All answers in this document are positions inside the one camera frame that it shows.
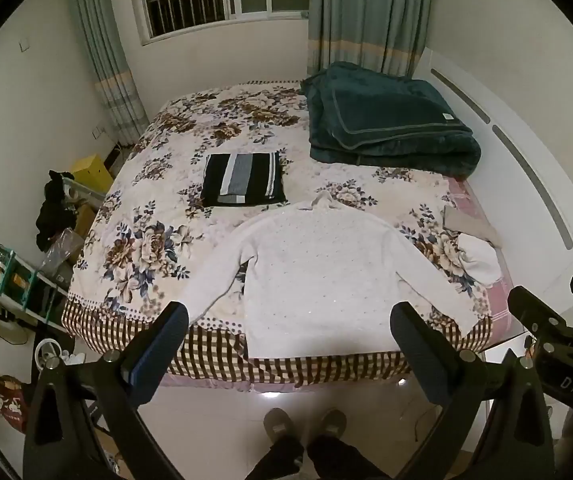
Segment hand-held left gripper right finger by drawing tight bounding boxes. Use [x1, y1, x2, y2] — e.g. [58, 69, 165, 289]
[389, 301, 563, 480]

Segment person's shoe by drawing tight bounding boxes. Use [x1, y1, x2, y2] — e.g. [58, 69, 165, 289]
[315, 408, 348, 445]
[263, 408, 293, 443]

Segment white bed headboard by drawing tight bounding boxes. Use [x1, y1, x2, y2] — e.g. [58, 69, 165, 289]
[411, 47, 573, 331]

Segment black garment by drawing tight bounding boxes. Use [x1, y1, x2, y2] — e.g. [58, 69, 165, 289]
[35, 170, 78, 252]

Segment white knit sweater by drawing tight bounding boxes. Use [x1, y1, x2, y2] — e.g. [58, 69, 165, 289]
[179, 191, 479, 358]

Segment person's left shoe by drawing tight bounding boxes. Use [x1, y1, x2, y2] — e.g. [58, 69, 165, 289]
[263, 408, 293, 443]

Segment white round fan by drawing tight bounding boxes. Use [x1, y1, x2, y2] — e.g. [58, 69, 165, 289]
[34, 338, 62, 373]

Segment red printed bag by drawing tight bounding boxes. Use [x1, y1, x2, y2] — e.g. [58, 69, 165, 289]
[0, 375, 30, 433]

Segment dark green folded blanket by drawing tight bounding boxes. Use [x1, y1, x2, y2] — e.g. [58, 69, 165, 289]
[299, 61, 482, 177]

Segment grey green curtain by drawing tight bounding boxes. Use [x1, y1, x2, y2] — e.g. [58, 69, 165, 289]
[307, 0, 436, 78]
[64, 0, 150, 147]

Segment person's black pants legs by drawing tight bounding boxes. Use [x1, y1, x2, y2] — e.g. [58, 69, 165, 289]
[249, 434, 392, 480]

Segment beige cloth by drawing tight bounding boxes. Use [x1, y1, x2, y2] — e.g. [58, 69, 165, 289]
[441, 204, 503, 248]

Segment floral checked bedsheet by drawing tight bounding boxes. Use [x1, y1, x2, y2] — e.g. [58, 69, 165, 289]
[61, 79, 494, 393]

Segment green storage rack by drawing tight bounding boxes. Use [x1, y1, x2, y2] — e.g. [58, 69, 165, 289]
[0, 242, 74, 333]

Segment small white cloth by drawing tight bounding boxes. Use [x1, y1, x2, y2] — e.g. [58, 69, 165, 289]
[453, 234, 502, 287]

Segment person's right shoe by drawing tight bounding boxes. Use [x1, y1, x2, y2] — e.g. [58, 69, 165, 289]
[315, 408, 348, 445]

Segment black grey striped folded sweater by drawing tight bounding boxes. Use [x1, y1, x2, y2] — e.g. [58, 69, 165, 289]
[200, 150, 288, 207]

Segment yellow box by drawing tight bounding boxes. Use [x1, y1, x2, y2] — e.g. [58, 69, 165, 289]
[71, 156, 114, 195]

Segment pink checked mattress cover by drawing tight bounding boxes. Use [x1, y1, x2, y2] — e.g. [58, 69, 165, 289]
[446, 176, 528, 336]

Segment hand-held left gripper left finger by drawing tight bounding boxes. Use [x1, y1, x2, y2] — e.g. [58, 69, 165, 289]
[22, 301, 190, 480]

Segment clear plastic bag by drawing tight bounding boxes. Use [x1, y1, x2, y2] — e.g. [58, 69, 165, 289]
[41, 227, 87, 283]

